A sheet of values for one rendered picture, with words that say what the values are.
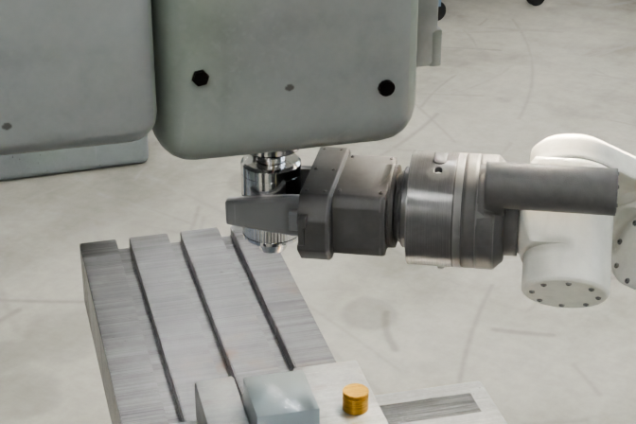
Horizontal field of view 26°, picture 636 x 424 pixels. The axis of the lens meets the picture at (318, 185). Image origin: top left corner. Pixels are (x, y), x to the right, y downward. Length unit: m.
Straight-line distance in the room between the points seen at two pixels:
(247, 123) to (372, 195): 0.13
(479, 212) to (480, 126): 3.42
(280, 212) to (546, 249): 0.20
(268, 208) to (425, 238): 0.12
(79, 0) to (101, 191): 3.15
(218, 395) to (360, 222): 0.24
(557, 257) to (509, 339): 2.27
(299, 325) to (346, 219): 0.48
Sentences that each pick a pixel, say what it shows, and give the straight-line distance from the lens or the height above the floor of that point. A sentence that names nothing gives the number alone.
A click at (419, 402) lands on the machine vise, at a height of 1.00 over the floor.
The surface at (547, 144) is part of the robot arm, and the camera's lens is 1.06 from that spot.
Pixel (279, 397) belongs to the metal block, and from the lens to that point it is 1.14.
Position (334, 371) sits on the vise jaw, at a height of 1.04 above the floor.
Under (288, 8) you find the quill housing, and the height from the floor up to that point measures 1.42.
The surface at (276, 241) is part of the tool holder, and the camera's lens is 1.08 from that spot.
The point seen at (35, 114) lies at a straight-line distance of 0.90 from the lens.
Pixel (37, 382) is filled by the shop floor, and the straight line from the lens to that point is 3.16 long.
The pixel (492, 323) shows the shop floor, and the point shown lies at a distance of 3.34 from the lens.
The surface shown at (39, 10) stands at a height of 1.44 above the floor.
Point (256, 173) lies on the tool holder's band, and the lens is 1.05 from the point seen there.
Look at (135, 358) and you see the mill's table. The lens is 1.46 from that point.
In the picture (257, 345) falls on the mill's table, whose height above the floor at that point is 0.93.
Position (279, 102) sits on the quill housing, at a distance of 0.94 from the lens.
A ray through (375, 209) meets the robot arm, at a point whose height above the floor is 1.25.
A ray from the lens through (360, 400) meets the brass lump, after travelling 1.16.
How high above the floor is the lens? 1.71
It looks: 25 degrees down
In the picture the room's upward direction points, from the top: straight up
